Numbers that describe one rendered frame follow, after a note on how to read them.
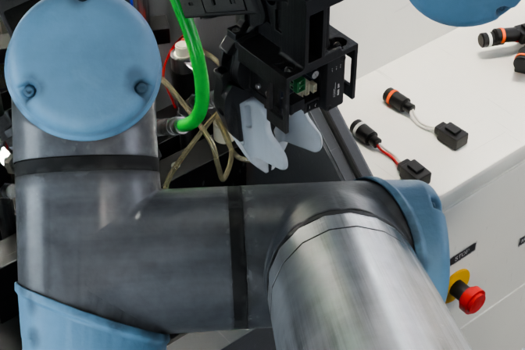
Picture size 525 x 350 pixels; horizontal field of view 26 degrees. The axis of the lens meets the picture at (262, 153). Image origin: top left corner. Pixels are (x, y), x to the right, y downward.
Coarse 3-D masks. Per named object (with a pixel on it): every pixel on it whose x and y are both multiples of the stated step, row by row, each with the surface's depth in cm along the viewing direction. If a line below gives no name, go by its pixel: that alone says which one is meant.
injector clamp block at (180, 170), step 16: (208, 112) 138; (208, 128) 138; (160, 144) 134; (176, 144) 136; (208, 144) 134; (160, 160) 132; (176, 160) 132; (192, 160) 132; (208, 160) 132; (224, 160) 133; (160, 176) 130; (176, 176) 130; (192, 176) 131; (208, 176) 133; (240, 176) 137; (0, 240) 125; (0, 256) 120; (16, 256) 120; (0, 272) 119; (16, 272) 121; (0, 288) 120; (0, 304) 122; (16, 304) 123; (0, 320) 123
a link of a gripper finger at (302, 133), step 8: (296, 112) 93; (296, 120) 93; (304, 120) 92; (272, 128) 94; (296, 128) 94; (304, 128) 93; (312, 128) 92; (280, 136) 95; (288, 136) 95; (296, 136) 94; (304, 136) 93; (312, 136) 92; (320, 136) 92; (280, 144) 96; (296, 144) 94; (304, 144) 94; (312, 144) 93; (320, 144) 92; (272, 168) 97
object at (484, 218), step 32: (352, 0) 139; (384, 0) 142; (352, 32) 141; (384, 32) 144; (416, 32) 148; (448, 32) 152; (384, 64) 146; (480, 192) 133; (512, 192) 138; (448, 224) 132; (480, 224) 137; (512, 224) 143; (480, 256) 142; (512, 256) 148; (512, 288) 153; (480, 320) 152; (512, 320) 159
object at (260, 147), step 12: (252, 96) 90; (240, 108) 90; (252, 108) 90; (264, 108) 89; (252, 120) 91; (264, 120) 90; (252, 132) 92; (264, 132) 90; (240, 144) 93; (252, 144) 93; (264, 144) 91; (276, 144) 90; (252, 156) 94; (264, 156) 92; (276, 156) 91; (264, 168) 96
